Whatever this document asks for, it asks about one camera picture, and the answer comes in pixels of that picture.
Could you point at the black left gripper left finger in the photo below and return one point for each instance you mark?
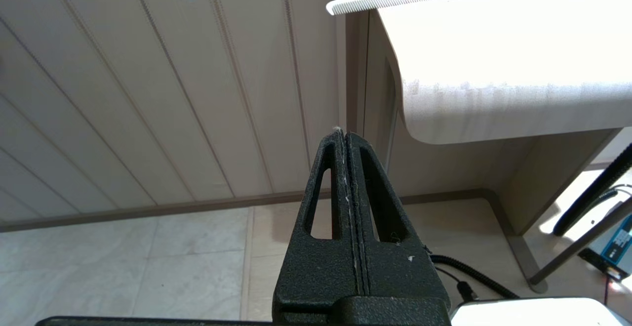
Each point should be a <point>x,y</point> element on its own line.
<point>316,271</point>

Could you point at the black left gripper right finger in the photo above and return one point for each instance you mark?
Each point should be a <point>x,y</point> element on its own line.
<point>395,271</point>

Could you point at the blue black floor device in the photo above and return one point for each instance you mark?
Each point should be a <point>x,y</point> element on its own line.
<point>614,247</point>

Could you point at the light wood open cabinet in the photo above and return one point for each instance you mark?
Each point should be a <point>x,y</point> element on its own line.
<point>493,69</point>

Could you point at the white plastic comb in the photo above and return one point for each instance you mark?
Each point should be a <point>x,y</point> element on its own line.
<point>380,1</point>

